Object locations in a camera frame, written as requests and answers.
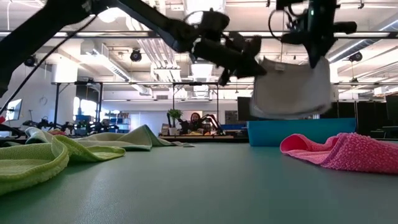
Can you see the pale green microfiber towel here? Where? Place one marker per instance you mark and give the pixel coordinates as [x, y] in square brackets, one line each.
[140, 137]

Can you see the black ceiling spotlight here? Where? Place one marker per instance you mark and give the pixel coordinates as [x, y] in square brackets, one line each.
[355, 56]
[30, 60]
[136, 55]

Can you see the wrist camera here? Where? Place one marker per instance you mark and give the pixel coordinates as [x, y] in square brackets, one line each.
[293, 38]
[242, 45]

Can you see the green table mat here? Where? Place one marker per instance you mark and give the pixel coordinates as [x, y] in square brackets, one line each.
[199, 193]

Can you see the person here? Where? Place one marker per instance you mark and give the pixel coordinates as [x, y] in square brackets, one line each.
[196, 118]

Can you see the lime green microfiber towel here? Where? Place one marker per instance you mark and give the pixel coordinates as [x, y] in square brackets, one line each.
[25, 165]

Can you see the black display panel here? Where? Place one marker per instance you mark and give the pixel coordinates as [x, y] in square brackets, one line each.
[392, 115]

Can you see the grey waffle towel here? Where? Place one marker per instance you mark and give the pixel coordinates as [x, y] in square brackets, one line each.
[289, 93]

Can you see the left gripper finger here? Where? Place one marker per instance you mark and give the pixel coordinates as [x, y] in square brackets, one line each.
[250, 74]
[255, 67]

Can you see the black rig frame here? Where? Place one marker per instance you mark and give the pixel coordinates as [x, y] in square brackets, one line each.
[100, 102]
[195, 83]

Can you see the small black robot arm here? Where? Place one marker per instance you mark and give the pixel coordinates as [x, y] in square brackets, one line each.
[216, 121]

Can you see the black partition panels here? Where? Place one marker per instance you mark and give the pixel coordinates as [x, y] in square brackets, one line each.
[348, 110]

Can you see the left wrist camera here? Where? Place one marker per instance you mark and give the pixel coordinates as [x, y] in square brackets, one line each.
[242, 45]

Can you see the bright white monitor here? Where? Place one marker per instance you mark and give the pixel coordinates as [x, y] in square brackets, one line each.
[15, 109]

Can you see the silver ceiling duct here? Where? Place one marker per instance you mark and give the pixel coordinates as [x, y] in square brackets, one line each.
[202, 90]

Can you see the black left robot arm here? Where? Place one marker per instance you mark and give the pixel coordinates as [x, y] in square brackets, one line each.
[31, 40]

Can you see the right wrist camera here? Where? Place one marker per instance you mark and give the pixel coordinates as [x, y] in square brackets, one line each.
[293, 38]

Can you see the background black robot arms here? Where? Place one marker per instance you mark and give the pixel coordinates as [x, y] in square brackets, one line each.
[93, 127]

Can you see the black computer monitor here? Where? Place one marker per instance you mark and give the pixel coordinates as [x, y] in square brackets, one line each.
[244, 109]

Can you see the pink microfiber towel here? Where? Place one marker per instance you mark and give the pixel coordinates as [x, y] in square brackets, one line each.
[357, 155]

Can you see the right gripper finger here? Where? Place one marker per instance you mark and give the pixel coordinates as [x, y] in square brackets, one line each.
[319, 51]
[311, 54]

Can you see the blue plastic bin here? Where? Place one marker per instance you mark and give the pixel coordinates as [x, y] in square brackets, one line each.
[267, 133]

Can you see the green leafy potted plant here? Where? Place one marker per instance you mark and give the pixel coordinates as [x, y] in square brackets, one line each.
[175, 113]

